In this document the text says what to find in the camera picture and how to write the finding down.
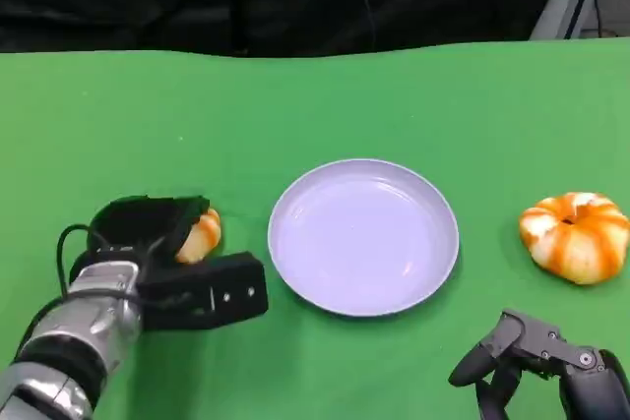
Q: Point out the lilac plate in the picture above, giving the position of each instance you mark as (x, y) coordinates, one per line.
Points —
(363, 238)

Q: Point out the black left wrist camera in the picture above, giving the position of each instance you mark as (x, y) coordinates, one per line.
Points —
(211, 292)

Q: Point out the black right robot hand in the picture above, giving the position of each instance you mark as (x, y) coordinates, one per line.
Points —
(541, 356)

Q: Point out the green table cloth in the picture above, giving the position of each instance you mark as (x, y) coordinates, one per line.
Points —
(315, 135)

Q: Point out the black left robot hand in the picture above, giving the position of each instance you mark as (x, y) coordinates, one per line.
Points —
(140, 225)

